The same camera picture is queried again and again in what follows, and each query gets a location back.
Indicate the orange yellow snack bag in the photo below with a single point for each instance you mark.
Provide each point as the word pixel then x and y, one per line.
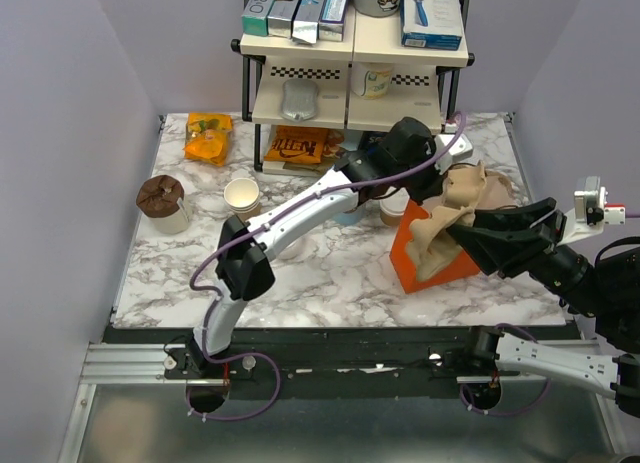
pixel 208 138

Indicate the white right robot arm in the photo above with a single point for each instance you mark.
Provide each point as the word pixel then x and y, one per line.
pixel 615 318

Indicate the blue cylindrical sugar container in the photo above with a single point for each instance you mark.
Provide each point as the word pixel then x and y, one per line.
pixel 351 217

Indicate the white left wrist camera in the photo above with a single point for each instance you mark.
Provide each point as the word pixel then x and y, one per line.
pixel 458 150

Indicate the purple white toothpaste box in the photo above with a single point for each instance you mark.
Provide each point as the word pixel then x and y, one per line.
pixel 332 20

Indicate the teal toothpaste box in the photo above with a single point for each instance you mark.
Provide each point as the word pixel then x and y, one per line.
pixel 254 17

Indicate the orange paper bag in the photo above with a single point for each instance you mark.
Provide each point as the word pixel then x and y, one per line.
pixel 462 267

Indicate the silver blue toothpaste box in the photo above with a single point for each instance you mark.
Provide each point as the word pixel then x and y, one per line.
pixel 306 21

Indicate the brown pulp cup carrier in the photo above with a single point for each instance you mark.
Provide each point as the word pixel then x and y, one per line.
pixel 498 192

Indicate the white yellow printed cup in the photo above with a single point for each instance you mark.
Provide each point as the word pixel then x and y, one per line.
pixel 370 80

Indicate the brown cookie snack bag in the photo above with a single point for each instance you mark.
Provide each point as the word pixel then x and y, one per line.
pixel 339 141

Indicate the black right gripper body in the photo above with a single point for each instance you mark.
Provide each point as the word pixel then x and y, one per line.
pixel 562 270

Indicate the blue razor package box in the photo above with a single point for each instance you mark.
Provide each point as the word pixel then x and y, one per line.
pixel 431 24

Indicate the kraft paper cup stack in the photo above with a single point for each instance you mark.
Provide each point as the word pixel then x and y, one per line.
pixel 242 196

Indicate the blue doritos bag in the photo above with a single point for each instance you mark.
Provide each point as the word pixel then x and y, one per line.
pixel 370 139

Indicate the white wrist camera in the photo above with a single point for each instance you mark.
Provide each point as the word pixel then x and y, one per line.
pixel 591 213
pixel 458 150

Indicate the cream black shelf rack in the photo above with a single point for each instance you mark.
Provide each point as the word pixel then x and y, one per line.
pixel 416 86

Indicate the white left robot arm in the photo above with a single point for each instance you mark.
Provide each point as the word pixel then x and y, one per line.
pixel 408 157

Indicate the single kraft paper cup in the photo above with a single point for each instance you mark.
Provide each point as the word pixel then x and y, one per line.
pixel 391 214

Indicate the silver grey sponge pouch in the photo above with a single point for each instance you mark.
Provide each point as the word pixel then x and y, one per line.
pixel 299 100

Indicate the brown topped white container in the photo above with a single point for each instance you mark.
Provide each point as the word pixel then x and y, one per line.
pixel 162 199

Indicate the separated brown pulp carrier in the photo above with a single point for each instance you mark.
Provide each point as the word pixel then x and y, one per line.
pixel 430 248

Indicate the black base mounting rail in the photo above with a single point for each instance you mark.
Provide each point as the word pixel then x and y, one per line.
pixel 330 363

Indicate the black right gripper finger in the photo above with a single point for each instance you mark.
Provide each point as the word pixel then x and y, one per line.
pixel 532 217
pixel 502 251

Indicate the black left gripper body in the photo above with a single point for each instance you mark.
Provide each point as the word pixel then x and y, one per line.
pixel 421 184

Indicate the orange kettle chips bag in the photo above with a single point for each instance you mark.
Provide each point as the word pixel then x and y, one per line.
pixel 298 145

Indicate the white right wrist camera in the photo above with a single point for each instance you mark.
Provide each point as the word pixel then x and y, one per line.
pixel 591 213

